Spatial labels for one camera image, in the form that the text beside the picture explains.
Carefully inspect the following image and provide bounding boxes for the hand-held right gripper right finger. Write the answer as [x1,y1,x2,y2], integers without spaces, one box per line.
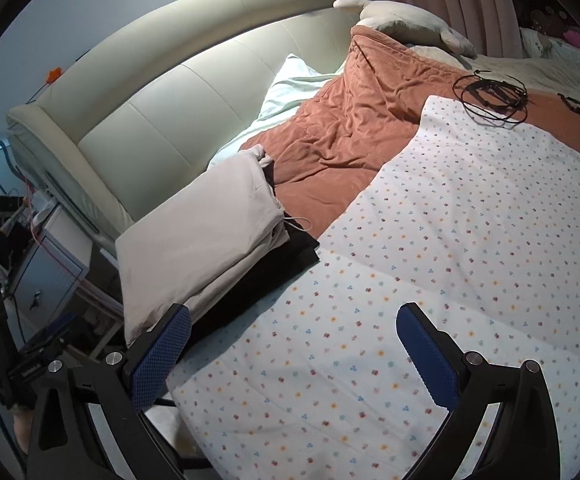
[396,303,564,466]

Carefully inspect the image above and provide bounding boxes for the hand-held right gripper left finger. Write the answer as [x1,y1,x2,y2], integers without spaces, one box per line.
[29,303,193,463]

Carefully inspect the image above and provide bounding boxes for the beige jacket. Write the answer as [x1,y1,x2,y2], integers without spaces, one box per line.
[115,144,303,346]

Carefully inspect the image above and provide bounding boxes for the person's left forearm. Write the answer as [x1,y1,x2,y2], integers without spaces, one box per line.
[12,402,38,453]

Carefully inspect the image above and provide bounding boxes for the folded black clothes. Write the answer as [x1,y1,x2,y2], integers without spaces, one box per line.
[190,162,321,333]

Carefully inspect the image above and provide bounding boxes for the floral dotted bed sheet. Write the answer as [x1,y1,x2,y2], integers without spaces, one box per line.
[162,95,580,480]

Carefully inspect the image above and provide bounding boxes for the grey bedside cabinet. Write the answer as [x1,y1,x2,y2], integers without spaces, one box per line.
[7,200,93,331]

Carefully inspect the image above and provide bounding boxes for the rust brown blanket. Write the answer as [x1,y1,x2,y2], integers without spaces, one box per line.
[240,25,580,236]

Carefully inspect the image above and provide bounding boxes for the cream padded headboard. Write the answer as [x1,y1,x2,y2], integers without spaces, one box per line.
[5,0,371,251]

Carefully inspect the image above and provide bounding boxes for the small black clip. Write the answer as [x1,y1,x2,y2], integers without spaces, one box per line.
[557,92,580,120]

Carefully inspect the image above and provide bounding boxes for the white pillow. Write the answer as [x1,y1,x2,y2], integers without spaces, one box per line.
[207,52,345,168]

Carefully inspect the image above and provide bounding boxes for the beige bear print blanket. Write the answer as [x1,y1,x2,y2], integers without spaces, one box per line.
[410,27,580,111]

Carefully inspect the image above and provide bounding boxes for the beige plush pillow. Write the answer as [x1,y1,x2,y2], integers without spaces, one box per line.
[333,0,478,58]

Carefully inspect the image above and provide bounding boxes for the dark plush toy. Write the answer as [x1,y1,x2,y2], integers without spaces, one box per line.
[527,7,568,31]

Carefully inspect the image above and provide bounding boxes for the thin red cable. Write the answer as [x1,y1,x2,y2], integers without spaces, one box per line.
[25,180,83,281]

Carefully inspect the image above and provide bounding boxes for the black cable bundle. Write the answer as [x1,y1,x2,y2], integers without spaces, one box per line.
[452,72,530,126]

